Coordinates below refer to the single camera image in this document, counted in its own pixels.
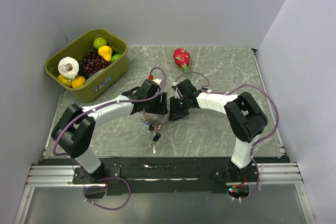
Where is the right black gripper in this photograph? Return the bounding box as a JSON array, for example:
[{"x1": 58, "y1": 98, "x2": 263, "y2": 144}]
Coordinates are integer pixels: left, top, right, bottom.
[{"x1": 169, "y1": 96, "x2": 190, "y2": 121}]

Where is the metal key organizer disc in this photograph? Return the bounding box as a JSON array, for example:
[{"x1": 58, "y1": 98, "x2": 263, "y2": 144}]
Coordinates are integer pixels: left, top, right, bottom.
[{"x1": 141, "y1": 112, "x2": 169, "y2": 133}]

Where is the silver key with black fob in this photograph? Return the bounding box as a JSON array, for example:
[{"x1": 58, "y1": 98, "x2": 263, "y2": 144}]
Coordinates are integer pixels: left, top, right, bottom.
[{"x1": 151, "y1": 133, "x2": 161, "y2": 154}]

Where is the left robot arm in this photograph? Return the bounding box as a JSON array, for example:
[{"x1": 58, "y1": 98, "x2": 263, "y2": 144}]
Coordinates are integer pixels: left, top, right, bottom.
[{"x1": 51, "y1": 79, "x2": 166, "y2": 183}]

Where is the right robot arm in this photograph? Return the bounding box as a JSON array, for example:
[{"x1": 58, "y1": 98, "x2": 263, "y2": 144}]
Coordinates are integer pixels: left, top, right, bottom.
[{"x1": 169, "y1": 79, "x2": 268, "y2": 181}]

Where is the red dragon fruit toy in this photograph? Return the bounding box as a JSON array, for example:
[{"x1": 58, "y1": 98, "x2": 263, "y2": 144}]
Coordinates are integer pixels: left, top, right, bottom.
[{"x1": 173, "y1": 48, "x2": 191, "y2": 72}]

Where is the olive green plastic bin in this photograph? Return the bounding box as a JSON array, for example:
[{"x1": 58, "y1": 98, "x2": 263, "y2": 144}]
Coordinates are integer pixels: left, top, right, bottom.
[{"x1": 45, "y1": 29, "x2": 128, "y2": 103}]

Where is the small green lime toy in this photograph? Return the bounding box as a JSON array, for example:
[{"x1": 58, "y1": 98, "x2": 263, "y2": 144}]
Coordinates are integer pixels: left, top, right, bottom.
[{"x1": 111, "y1": 54, "x2": 122, "y2": 63}]

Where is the yellow pear toy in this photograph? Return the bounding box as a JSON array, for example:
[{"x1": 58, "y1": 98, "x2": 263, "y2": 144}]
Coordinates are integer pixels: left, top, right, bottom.
[{"x1": 98, "y1": 46, "x2": 113, "y2": 62}]

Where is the purple grapes toy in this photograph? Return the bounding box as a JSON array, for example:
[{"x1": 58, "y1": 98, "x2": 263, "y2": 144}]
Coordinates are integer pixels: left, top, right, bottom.
[{"x1": 79, "y1": 49, "x2": 110, "y2": 79}]

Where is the yellow lemon toy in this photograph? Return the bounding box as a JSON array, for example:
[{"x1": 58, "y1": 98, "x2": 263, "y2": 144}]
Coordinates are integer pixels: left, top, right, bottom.
[
  {"x1": 71, "y1": 76, "x2": 86, "y2": 89},
  {"x1": 57, "y1": 74, "x2": 71, "y2": 88}
]

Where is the green apple toy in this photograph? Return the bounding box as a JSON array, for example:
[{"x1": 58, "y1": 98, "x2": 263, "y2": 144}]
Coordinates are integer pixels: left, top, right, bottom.
[{"x1": 93, "y1": 37, "x2": 107, "y2": 49}]

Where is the white tape roll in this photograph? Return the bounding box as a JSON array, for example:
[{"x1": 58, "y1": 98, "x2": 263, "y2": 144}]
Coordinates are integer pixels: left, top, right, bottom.
[{"x1": 58, "y1": 57, "x2": 79, "y2": 81}]

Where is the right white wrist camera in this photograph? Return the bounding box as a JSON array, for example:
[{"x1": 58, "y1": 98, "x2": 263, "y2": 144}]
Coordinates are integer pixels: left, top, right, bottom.
[{"x1": 172, "y1": 86, "x2": 182, "y2": 99}]

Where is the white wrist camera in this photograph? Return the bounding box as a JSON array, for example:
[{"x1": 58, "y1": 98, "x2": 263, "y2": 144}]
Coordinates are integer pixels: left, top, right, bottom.
[
  {"x1": 172, "y1": 86, "x2": 182, "y2": 99},
  {"x1": 148, "y1": 75, "x2": 163, "y2": 86}
]

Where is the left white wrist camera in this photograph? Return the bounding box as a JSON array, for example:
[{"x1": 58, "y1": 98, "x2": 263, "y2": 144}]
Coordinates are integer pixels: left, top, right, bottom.
[{"x1": 148, "y1": 75, "x2": 163, "y2": 86}]

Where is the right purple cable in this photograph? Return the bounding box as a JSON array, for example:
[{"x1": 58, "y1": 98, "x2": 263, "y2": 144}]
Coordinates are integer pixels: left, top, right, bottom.
[{"x1": 174, "y1": 71, "x2": 279, "y2": 204}]

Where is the purple cable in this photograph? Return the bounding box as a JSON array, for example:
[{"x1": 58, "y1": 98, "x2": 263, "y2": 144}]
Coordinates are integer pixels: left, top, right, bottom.
[
  {"x1": 52, "y1": 67, "x2": 167, "y2": 211},
  {"x1": 174, "y1": 71, "x2": 279, "y2": 204}
]

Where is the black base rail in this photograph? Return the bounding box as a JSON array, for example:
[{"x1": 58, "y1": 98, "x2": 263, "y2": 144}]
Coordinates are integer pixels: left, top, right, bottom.
[{"x1": 39, "y1": 155, "x2": 291, "y2": 198}]

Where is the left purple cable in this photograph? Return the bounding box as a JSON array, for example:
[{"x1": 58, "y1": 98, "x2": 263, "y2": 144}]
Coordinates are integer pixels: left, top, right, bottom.
[{"x1": 52, "y1": 67, "x2": 167, "y2": 211}]

